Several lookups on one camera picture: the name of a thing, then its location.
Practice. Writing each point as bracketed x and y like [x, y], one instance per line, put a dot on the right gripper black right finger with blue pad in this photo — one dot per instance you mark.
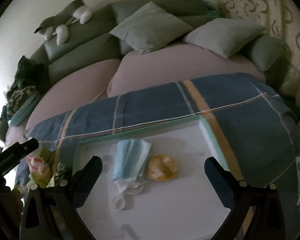
[255, 212]

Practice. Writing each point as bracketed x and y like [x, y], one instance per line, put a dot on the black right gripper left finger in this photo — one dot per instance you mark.
[51, 213]

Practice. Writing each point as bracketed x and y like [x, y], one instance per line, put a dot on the blue face mask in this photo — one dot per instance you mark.
[129, 167]

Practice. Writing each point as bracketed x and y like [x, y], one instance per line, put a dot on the yellow orange round soft item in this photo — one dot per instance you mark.
[162, 168]

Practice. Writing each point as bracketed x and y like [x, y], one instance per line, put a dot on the light green fabric item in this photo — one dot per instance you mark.
[49, 157]

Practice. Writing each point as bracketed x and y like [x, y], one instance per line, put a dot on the leopard print fabric band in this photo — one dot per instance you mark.
[60, 172]

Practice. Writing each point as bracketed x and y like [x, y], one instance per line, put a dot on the pink white zigzag cloth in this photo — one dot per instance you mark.
[39, 169]

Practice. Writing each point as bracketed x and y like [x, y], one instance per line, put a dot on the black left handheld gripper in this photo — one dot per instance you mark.
[12, 156]

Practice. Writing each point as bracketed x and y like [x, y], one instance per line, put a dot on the blue plaid tablecloth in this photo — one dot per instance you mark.
[255, 129]

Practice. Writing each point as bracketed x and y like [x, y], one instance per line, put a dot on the shallow green white tray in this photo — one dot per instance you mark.
[186, 207]

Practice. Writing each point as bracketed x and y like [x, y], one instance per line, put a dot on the pile of dark clothes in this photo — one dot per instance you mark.
[31, 80]

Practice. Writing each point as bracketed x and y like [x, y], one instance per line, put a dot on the pink sofa seat cover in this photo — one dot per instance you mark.
[134, 72]

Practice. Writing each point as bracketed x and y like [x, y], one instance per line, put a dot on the grey green sofa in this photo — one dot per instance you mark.
[93, 43]

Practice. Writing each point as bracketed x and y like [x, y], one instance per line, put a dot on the light grey right cushion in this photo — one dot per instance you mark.
[224, 37]

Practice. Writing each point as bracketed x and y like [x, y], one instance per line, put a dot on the light grey cushion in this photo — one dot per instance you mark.
[150, 28]
[224, 37]

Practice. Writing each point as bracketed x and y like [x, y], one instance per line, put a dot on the grey husky plush toy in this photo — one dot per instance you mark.
[58, 24]

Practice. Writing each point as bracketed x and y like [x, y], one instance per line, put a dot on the light grey middle cushion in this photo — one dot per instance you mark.
[150, 28]

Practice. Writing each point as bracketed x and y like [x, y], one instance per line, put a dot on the patterned beige curtain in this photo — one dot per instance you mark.
[281, 19]

